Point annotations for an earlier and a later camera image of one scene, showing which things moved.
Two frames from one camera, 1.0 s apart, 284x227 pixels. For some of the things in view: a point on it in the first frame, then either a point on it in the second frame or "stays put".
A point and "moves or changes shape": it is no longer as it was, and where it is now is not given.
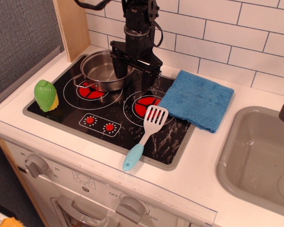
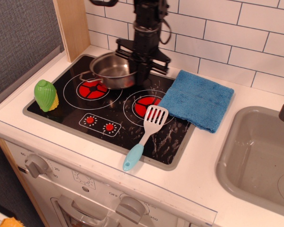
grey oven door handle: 82,212 stays put
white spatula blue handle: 155,117 stays put
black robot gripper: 137,49 to 145,47
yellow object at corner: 11,222 stays put
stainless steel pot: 97,68 moves or changes shape
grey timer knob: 36,164 stays put
